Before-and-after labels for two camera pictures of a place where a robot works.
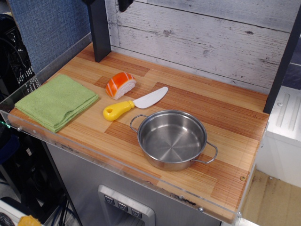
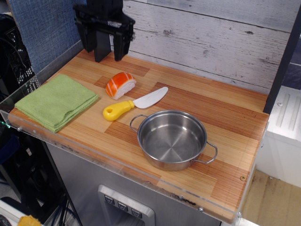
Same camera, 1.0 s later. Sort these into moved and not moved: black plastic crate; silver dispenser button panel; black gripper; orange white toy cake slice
Moved: black gripper
Not moved: orange white toy cake slice; silver dispenser button panel; black plastic crate
